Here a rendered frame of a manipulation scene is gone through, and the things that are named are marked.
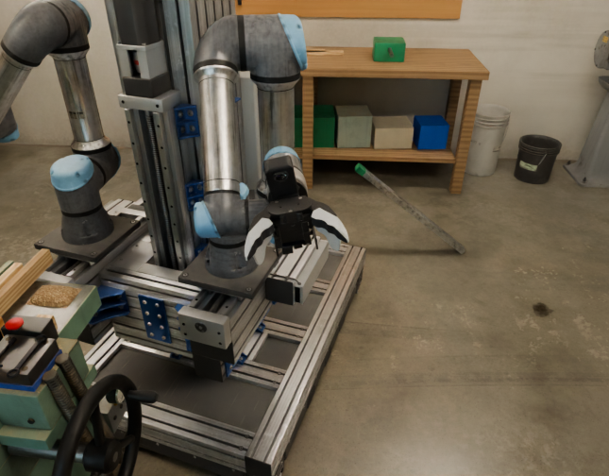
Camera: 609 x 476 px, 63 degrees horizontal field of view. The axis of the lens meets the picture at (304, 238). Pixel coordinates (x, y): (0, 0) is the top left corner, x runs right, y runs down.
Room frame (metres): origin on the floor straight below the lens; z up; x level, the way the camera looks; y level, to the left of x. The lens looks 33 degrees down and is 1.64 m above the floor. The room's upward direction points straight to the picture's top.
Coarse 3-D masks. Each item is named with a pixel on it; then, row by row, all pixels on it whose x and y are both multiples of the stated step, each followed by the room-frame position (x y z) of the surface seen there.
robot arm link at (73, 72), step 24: (48, 0) 1.39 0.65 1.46; (72, 0) 1.46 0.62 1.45; (72, 24) 1.39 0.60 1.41; (72, 48) 1.40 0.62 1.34; (72, 72) 1.40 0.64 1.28; (72, 96) 1.40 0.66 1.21; (72, 120) 1.40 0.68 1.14; (96, 120) 1.43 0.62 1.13; (72, 144) 1.41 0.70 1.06; (96, 144) 1.40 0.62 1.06
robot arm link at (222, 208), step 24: (216, 24) 1.12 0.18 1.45; (216, 48) 1.08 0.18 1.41; (216, 72) 1.05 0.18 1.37; (216, 96) 1.02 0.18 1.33; (216, 120) 0.98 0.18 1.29; (216, 144) 0.95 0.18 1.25; (216, 168) 0.92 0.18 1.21; (216, 192) 0.88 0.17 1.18; (216, 216) 0.85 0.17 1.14; (240, 216) 0.85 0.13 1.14
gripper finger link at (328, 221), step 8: (312, 216) 0.67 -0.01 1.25; (320, 216) 0.66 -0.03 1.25; (328, 216) 0.66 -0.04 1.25; (336, 216) 0.66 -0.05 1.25; (320, 224) 0.66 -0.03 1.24; (328, 224) 0.64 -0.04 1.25; (336, 224) 0.64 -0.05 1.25; (328, 232) 0.66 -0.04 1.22; (336, 232) 0.62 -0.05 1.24; (344, 232) 0.62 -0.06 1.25; (328, 240) 0.66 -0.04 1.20; (336, 240) 0.65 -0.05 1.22; (344, 240) 0.61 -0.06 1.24; (336, 248) 0.65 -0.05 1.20
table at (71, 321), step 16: (32, 288) 0.92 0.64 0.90; (80, 288) 0.92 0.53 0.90; (96, 288) 0.93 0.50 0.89; (16, 304) 0.86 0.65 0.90; (80, 304) 0.86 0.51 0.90; (96, 304) 0.91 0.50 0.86; (64, 320) 0.81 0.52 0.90; (80, 320) 0.84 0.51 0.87; (64, 336) 0.78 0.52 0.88; (64, 416) 0.59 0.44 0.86; (0, 432) 0.55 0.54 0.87; (16, 432) 0.55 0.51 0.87; (32, 432) 0.55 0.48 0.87; (48, 432) 0.55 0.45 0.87; (32, 448) 0.54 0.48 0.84; (48, 448) 0.54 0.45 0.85
